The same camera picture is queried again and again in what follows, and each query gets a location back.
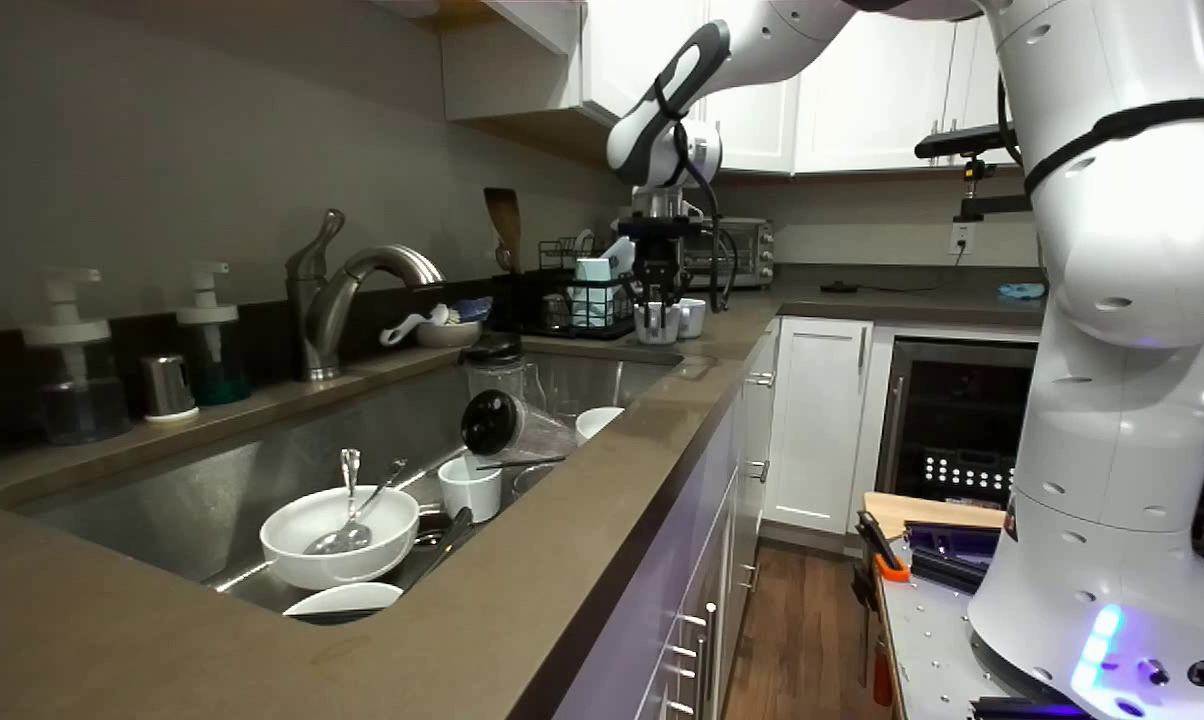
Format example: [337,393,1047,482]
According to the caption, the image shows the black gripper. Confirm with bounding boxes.
[621,188,700,313]

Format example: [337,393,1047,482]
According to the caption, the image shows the stainless steel sink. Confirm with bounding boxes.
[0,337,693,627]

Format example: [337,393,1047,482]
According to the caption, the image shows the pale blue plastic container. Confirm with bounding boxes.
[569,238,638,337]

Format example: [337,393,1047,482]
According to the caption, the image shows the silver toaster oven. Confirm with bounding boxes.
[700,213,779,295]

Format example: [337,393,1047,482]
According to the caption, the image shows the white round plate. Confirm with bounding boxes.
[571,404,628,445]

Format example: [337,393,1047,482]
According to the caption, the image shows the wooden spatula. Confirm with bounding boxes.
[481,186,526,282]

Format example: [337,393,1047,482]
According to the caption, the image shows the small grey utensil dish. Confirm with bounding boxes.
[413,313,488,358]

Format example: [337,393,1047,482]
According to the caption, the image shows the white cabinet door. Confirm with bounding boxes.
[761,313,881,535]

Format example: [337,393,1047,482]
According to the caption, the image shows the thin dark utensil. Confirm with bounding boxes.
[490,449,571,476]

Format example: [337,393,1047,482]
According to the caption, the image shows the white plastic utensil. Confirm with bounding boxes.
[374,303,441,353]

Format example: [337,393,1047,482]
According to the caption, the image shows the small white cup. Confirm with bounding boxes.
[432,452,508,529]

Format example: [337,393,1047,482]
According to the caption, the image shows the white upper cabinets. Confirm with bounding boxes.
[436,0,1045,179]

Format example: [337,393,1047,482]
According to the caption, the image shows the lavender base cabinet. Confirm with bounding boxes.
[545,313,779,720]

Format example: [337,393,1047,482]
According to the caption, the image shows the black oven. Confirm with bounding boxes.
[874,331,1039,511]

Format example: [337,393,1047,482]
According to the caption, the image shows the metal fork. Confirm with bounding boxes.
[351,455,414,540]

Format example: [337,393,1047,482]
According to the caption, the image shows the brushed metal kitchen faucet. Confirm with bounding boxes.
[283,203,448,389]

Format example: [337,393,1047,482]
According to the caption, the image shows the wooden board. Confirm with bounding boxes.
[860,490,1012,540]

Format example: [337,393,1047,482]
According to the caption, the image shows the metal spoon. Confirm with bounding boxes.
[306,445,366,558]

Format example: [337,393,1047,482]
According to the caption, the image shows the dark box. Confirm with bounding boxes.
[898,520,1012,594]

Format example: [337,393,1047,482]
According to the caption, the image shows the white ceramic bowl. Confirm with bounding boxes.
[255,482,422,598]

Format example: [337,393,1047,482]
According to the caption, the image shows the small white saucer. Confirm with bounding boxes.
[274,576,413,625]

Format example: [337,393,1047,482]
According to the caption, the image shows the small pump soap dispenser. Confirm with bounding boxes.
[171,262,253,407]

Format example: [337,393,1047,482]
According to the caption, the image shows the white speckled robot table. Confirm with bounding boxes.
[874,572,1070,720]

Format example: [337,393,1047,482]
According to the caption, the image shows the small metal cup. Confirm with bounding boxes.
[134,353,205,430]

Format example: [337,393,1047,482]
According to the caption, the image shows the large pump soap dispenser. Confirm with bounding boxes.
[21,264,133,449]

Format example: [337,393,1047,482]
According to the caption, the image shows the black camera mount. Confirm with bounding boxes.
[910,119,1039,230]

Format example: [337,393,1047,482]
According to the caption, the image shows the orange handled tool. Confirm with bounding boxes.
[850,511,918,589]

